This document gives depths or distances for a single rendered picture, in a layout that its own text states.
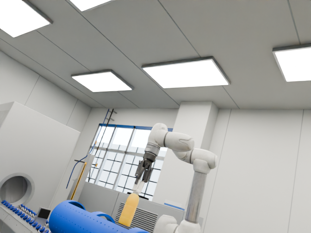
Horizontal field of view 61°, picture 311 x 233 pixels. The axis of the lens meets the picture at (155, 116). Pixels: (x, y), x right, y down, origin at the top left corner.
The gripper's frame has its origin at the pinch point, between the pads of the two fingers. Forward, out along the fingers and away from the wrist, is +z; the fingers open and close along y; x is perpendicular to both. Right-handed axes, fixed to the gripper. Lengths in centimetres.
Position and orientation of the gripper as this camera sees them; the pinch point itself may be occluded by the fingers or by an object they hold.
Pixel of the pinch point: (138, 186)
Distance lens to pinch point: 160.5
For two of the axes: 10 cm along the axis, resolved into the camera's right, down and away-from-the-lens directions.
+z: -3.4, 8.6, -3.8
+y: -5.1, -5.1, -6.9
